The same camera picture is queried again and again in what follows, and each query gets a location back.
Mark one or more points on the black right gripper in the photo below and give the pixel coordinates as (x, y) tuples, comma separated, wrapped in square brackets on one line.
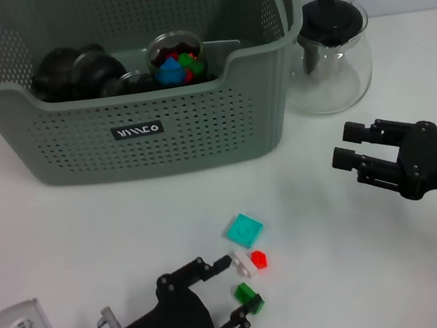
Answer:
[(434, 161)]

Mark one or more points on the green toy brick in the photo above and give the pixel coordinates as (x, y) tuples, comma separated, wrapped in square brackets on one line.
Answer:
[(191, 62), (245, 293)]

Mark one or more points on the white toy brick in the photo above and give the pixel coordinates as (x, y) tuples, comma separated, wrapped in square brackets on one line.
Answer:
[(243, 265)]

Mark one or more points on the small red toy brick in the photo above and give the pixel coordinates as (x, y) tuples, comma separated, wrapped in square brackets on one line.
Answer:
[(260, 260)]

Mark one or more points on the cyan square toy brick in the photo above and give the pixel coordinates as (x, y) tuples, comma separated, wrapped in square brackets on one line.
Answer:
[(245, 230)]

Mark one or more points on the blue square toy brick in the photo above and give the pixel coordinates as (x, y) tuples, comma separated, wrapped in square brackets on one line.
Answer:
[(171, 72)]

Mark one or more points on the glass teacup black sleeve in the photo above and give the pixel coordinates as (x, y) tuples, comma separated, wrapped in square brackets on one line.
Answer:
[(103, 65), (154, 49), (135, 83)]

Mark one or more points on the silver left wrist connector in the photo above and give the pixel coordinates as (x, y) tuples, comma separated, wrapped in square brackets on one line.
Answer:
[(110, 322)]

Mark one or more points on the glass teapot black lid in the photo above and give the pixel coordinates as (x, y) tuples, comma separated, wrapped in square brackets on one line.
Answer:
[(328, 17)]

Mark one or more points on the grey perforated plastic basket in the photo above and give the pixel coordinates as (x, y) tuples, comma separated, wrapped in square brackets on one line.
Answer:
[(159, 156)]

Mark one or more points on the dark clay teapot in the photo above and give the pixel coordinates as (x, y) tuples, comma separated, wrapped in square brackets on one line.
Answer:
[(54, 73)]

